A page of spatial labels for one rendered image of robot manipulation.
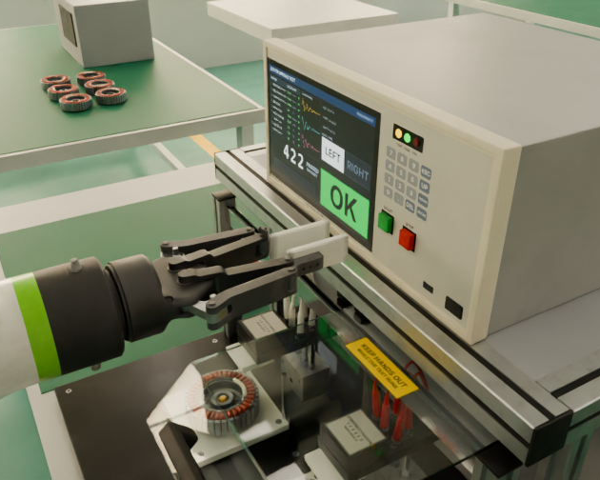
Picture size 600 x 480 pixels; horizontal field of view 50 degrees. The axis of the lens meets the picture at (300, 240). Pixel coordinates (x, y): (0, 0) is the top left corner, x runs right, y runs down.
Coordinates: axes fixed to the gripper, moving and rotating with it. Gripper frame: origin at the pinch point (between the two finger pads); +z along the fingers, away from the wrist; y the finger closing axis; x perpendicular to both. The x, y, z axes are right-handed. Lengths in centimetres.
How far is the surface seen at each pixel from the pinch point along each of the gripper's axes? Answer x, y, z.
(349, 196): 0.3, -7.4, 9.7
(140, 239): -42, -84, 4
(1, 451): -118, -112, -40
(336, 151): 4.9, -10.3, 9.7
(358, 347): -11.4, 4.5, 3.7
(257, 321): -25.7, -22.1, 4.1
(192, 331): -43, -46, 1
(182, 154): -116, -300, 88
